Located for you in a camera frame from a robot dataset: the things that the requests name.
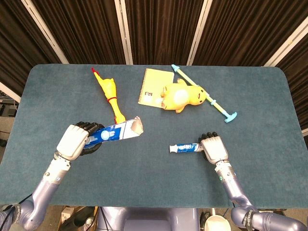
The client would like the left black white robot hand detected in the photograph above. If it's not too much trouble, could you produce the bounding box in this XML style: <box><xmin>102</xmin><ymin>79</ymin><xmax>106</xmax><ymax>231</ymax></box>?
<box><xmin>56</xmin><ymin>121</ymin><xmax>106</xmax><ymax>161</ymax></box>

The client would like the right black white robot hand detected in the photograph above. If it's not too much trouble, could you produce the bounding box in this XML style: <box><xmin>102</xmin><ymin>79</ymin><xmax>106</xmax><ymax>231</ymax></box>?
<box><xmin>197</xmin><ymin>131</ymin><xmax>229</xmax><ymax>166</ymax></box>

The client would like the blue table cloth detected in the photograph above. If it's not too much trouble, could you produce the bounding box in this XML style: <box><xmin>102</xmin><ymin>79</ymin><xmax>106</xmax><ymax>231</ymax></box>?
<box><xmin>0</xmin><ymin>64</ymin><xmax>308</xmax><ymax>209</ymax></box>

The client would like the dark brown curtain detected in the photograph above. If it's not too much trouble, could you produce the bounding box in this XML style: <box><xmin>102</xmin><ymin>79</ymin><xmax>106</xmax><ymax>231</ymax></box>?
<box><xmin>0</xmin><ymin>0</ymin><xmax>308</xmax><ymax>135</ymax></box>

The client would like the yellow rubber chicken toy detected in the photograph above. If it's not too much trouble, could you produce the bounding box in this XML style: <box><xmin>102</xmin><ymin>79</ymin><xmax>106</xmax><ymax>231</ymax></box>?
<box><xmin>91</xmin><ymin>67</ymin><xmax>126</xmax><ymax>125</ymax></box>

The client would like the yellow plush toy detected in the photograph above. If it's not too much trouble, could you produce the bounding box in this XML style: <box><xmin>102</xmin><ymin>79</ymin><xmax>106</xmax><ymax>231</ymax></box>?
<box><xmin>160</xmin><ymin>78</ymin><xmax>209</xmax><ymax>114</ymax></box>

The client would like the light blue stick tool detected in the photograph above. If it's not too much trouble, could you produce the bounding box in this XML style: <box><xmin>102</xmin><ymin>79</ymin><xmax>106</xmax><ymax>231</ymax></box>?
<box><xmin>171</xmin><ymin>64</ymin><xmax>238</xmax><ymax>123</ymax></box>

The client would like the yellow spiral notebook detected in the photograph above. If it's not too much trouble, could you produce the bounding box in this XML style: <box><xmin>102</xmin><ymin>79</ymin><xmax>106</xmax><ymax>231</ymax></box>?
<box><xmin>138</xmin><ymin>68</ymin><xmax>175</xmax><ymax>108</ymax></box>

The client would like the blue white toothpaste box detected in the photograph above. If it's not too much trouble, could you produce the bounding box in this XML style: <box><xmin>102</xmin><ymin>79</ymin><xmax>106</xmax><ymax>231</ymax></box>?
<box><xmin>84</xmin><ymin>116</ymin><xmax>145</xmax><ymax>149</ymax></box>

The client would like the black bag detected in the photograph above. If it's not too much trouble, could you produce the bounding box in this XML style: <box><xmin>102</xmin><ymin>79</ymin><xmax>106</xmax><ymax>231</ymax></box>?
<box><xmin>61</xmin><ymin>208</ymin><xmax>96</xmax><ymax>231</ymax></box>

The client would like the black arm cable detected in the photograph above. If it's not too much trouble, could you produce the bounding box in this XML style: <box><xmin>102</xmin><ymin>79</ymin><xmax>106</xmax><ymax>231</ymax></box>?
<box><xmin>0</xmin><ymin>192</ymin><xmax>33</xmax><ymax>217</ymax></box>

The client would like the blue white toothpaste tube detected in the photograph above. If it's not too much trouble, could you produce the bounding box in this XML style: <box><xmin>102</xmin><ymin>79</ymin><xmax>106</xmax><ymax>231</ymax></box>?
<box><xmin>169</xmin><ymin>142</ymin><xmax>203</xmax><ymax>154</ymax></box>

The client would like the lavender robot base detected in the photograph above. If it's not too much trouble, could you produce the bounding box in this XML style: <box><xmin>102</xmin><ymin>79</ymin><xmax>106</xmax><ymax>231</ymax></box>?
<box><xmin>96</xmin><ymin>206</ymin><xmax>200</xmax><ymax>231</ymax></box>

